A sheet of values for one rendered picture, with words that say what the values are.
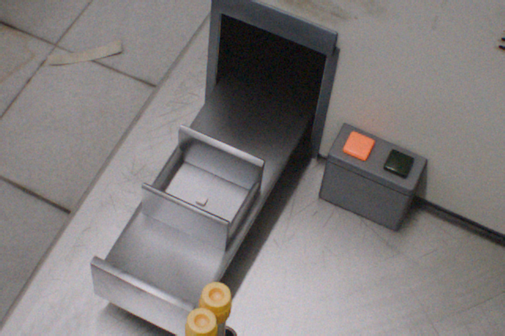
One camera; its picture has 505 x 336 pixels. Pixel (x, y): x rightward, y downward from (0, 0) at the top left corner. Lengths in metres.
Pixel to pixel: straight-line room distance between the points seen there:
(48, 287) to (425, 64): 0.27
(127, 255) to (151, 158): 0.11
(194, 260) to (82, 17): 1.39
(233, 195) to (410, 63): 0.14
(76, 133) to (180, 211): 1.20
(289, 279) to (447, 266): 0.11
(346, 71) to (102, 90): 1.25
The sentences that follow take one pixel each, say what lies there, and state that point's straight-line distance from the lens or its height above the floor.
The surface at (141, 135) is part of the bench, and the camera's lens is 0.72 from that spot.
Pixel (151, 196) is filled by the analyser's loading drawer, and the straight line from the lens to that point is 0.61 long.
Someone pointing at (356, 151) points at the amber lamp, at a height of 0.93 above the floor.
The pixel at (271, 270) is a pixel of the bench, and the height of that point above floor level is 0.88.
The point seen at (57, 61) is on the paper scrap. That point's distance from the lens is 1.90.
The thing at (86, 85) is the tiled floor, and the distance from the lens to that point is 1.87.
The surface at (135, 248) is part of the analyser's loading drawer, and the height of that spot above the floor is 0.92.
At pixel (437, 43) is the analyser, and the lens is 0.59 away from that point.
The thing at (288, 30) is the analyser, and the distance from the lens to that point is 0.62.
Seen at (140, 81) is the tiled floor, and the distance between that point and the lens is 1.87.
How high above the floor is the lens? 1.45
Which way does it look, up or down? 56 degrees down
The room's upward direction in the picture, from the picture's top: 8 degrees clockwise
